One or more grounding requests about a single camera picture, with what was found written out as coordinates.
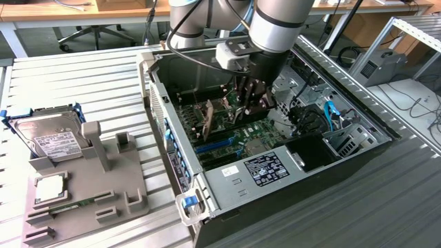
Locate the wooden desk with cardboard box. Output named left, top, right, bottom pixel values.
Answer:
left=0, top=0, right=172, bottom=59

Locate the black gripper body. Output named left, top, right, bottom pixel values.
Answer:
left=246, top=49, right=290, bottom=87

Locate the black office chair base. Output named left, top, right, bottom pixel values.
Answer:
left=57, top=24, right=136, bottom=52

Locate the blue SATA wire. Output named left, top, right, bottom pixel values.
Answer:
left=322, top=100, right=338, bottom=133

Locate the aluminium frame shelf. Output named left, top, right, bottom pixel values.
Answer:
left=348, top=15, right=441, bottom=87

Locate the metal disk bay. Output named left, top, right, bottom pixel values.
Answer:
left=324, top=121, right=393, bottom=160

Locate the grey box device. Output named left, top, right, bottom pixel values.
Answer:
left=358, top=50, right=409, bottom=88

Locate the silver CPU chip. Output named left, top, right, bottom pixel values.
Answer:
left=35, top=176, right=67, bottom=202

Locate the green loose RAM stick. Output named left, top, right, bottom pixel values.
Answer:
left=48, top=197, right=99, bottom=215

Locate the brown wooden cabinet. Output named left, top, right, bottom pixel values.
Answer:
left=338, top=11, right=430, bottom=61

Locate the white cable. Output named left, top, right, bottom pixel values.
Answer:
left=55, top=0, right=93, bottom=11

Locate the coiled black cable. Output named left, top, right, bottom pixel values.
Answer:
left=336, top=46, right=361, bottom=65

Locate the long wooden desk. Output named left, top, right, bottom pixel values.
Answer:
left=312, top=0, right=436, bottom=26

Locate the perforated metal drive cage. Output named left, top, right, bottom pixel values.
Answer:
left=270, top=49, right=345, bottom=130

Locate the black table cable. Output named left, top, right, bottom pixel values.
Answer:
left=408, top=97, right=441, bottom=130

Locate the Nvidia graphics card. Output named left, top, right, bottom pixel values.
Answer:
left=192, top=99, right=250, bottom=143

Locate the silver chipset heatsink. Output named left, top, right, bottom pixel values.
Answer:
left=244, top=139, right=270, bottom=156

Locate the green Dell motherboard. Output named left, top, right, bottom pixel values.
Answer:
left=172, top=84, right=293, bottom=172

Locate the black slanted pole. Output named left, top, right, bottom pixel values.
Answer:
left=322, top=0, right=365, bottom=54

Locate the grey computer tower case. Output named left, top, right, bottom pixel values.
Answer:
left=136, top=30, right=404, bottom=248

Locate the black hanging cable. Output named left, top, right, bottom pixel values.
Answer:
left=144, top=0, right=156, bottom=46

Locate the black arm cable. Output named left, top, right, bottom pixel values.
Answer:
left=165, top=0, right=250, bottom=75

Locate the metal socket cover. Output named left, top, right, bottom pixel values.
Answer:
left=221, top=89, right=240, bottom=108

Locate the grey plastic parts rack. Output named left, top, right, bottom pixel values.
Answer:
left=21, top=120, right=152, bottom=246

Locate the silver power supply unit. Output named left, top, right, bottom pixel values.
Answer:
left=202, top=145, right=308, bottom=211

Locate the hard disk in blue carrier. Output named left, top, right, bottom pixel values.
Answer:
left=0, top=102, right=87, bottom=163

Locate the black wire bundle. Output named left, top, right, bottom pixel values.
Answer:
left=288, top=103, right=326, bottom=137

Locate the blue expansion slot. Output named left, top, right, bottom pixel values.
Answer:
left=193, top=137, right=237, bottom=154

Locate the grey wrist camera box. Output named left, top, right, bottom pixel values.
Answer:
left=214, top=40, right=254, bottom=71

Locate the brown cardboard box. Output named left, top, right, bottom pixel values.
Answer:
left=95, top=0, right=141, bottom=11

